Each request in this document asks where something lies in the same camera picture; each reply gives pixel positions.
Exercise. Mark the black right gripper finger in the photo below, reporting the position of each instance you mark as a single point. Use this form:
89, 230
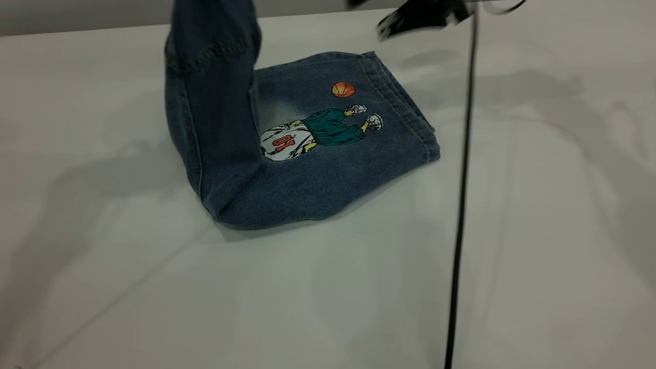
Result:
357, 3
420, 15

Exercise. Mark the blue denim pants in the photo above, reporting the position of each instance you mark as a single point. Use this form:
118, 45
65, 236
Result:
307, 179

